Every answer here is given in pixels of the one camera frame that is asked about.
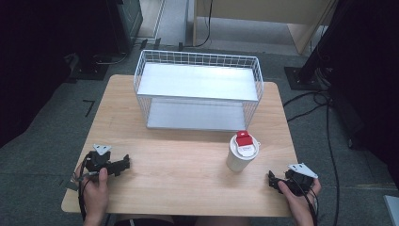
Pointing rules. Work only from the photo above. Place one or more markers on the pale grey flat panel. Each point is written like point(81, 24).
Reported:
point(392, 210)

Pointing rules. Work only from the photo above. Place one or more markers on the person's right hand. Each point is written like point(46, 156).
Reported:
point(298, 204)

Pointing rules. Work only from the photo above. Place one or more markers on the person's left hand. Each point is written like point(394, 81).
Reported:
point(96, 194)

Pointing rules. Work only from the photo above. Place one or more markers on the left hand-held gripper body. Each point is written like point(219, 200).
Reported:
point(98, 160)

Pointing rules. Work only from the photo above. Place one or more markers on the dark cabinet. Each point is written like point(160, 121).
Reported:
point(125, 25)

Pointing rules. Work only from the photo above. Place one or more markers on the dark curtain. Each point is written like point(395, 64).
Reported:
point(370, 78)
point(34, 62)

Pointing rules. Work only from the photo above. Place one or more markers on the black stand base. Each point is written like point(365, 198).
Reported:
point(87, 67)

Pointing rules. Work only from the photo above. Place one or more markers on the black stand with base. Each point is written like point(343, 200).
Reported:
point(309, 62)

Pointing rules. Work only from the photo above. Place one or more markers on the light wooden furniture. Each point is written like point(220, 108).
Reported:
point(266, 11)

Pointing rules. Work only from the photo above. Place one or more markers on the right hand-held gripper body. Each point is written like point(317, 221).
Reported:
point(298, 179)

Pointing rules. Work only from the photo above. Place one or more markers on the white cup with red lid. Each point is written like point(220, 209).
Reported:
point(241, 153)

